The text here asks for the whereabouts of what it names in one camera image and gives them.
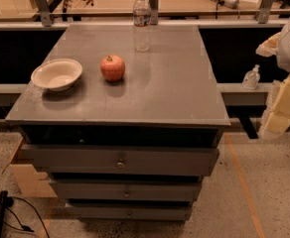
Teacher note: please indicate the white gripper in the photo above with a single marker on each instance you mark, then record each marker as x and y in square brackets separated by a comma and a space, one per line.
[277, 120]

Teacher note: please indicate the clear plastic water bottle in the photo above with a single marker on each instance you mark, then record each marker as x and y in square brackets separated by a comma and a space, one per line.
[141, 25]

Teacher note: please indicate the small sanitizer pump bottle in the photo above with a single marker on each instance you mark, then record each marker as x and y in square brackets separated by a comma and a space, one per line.
[251, 78]

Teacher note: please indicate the grey drawer cabinet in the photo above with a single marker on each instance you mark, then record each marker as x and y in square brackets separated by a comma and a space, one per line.
[137, 148]

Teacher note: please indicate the red apple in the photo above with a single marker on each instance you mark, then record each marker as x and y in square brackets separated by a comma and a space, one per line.
[112, 68]

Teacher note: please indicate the white paper bowl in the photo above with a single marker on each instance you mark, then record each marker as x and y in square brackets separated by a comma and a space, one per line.
[57, 74]

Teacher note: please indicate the cardboard box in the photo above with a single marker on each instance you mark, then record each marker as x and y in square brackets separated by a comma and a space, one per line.
[30, 182]

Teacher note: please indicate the middle metal bracket post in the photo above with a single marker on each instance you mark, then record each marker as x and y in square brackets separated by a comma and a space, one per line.
[154, 9]

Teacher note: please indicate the left metal bracket post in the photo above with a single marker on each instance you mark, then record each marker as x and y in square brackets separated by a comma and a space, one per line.
[45, 14]

